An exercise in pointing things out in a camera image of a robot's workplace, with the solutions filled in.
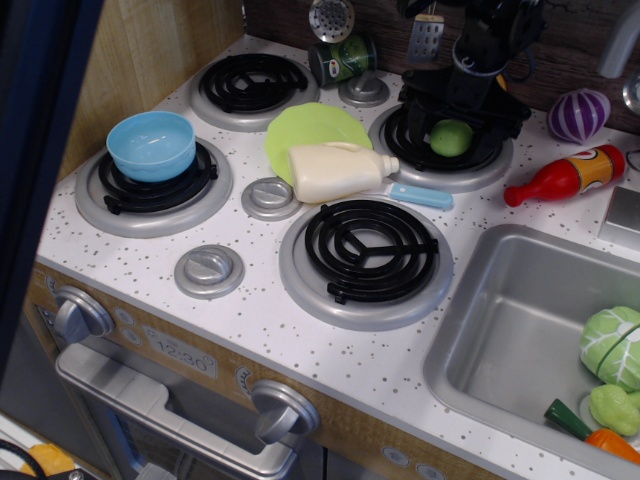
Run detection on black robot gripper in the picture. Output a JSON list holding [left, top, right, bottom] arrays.
[[399, 29, 531, 159]]

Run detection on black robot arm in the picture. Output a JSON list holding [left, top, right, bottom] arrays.
[[397, 1, 546, 170]]

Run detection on light blue plastic bowl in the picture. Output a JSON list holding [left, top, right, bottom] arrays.
[[106, 111, 196, 183]]

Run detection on back right stove burner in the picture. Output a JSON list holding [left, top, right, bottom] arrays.
[[368, 106, 514, 194]]

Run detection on stove burner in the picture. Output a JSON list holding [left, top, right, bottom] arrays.
[[75, 139, 233, 239], [368, 106, 514, 194], [279, 199, 454, 331], [190, 53, 320, 133]]

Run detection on hanging silver slotted spatula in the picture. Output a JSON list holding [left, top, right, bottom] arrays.
[[407, 13, 445, 65]]

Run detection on silver stovetop knob back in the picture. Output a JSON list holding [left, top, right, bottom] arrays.
[[338, 70, 390, 108]]

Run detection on silver stovetop knob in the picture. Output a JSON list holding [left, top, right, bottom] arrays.
[[174, 245, 245, 300], [241, 177, 302, 222], [338, 70, 390, 108]]

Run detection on red toy ketchup bottle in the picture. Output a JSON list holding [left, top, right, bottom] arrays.
[[503, 144, 626, 207]]

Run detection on purple striped toy onion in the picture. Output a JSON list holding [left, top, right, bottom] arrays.
[[546, 89, 611, 145]]

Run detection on cream toy milk jug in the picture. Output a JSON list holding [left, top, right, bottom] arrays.
[[288, 142, 400, 204]]

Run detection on green toy food can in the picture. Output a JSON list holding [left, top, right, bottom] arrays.
[[307, 34, 377, 88]]

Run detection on light green plastic plate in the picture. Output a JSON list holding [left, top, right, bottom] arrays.
[[264, 102, 372, 186]]

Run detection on hanging silver strainer ladle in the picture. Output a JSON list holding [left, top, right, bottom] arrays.
[[308, 0, 355, 44]]

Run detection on front right stove burner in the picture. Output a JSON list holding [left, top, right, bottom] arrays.
[[279, 199, 454, 331]]

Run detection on silver toy faucet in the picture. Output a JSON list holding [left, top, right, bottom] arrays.
[[596, 1, 639, 115]]

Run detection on silver toy sink basin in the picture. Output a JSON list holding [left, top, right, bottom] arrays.
[[424, 225, 639, 479]]

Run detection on silver stovetop knob middle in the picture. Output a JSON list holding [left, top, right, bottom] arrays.
[[241, 177, 302, 222]]

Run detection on back left stove burner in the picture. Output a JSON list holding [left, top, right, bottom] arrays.
[[190, 53, 320, 133]]

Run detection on green toy cabbage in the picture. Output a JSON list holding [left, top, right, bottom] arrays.
[[580, 306, 639, 392]]

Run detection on silver stovetop knob front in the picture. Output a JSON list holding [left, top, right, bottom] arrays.
[[174, 245, 245, 300]]

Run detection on front left stove burner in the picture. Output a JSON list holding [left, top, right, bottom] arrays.
[[75, 139, 233, 239]]

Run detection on small green toy vegetable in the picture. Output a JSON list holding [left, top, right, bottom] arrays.
[[589, 384, 639, 436]]

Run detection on right silver oven dial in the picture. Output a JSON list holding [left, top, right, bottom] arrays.
[[251, 379, 320, 445]]

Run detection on silver oven dial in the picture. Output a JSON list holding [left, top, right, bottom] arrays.
[[53, 285, 115, 344], [251, 379, 320, 445]]

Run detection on orange toy carrot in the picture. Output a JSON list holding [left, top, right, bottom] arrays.
[[544, 399, 639, 464]]

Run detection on left silver oven dial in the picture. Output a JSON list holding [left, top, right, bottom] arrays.
[[53, 285, 115, 344]]

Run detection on yellow object on floor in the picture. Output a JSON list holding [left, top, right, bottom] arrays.
[[27, 443, 76, 477]]

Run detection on blue handled toy knife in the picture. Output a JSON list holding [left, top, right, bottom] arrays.
[[368, 182, 454, 210]]

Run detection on silver oven door handle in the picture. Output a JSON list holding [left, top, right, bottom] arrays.
[[56, 345, 297, 479]]

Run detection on black cable on floor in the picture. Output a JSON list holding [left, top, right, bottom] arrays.
[[0, 438, 49, 480]]

